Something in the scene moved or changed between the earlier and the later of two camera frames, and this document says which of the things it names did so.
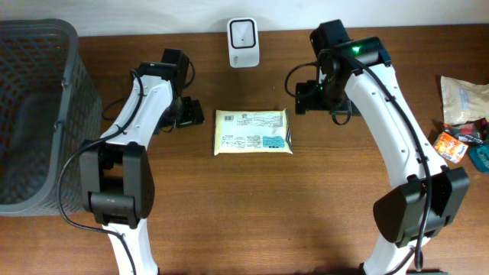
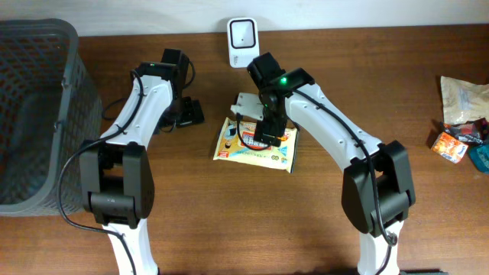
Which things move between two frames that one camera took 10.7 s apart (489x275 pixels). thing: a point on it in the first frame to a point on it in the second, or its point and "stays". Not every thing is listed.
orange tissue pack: (450, 147) stays
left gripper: (192, 114) stays
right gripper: (306, 98) to (278, 128)
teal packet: (480, 155) stays
